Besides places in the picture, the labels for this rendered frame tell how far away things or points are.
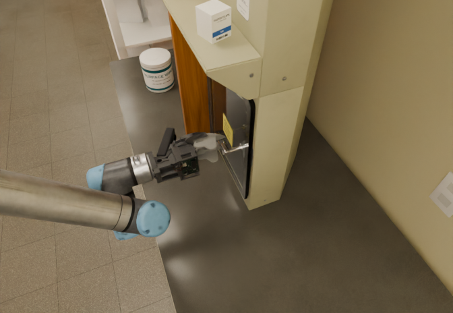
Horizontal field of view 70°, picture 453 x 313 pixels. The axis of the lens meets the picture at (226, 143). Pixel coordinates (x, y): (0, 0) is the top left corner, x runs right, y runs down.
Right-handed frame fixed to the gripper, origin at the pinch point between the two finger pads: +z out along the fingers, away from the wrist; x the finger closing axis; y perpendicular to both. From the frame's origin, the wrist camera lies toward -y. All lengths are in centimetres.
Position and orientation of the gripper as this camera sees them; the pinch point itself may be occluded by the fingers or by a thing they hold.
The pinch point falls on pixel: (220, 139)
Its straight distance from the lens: 90.3
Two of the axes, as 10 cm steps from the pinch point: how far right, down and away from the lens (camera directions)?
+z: 9.3, -2.8, 2.4
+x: -0.5, -7.4, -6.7
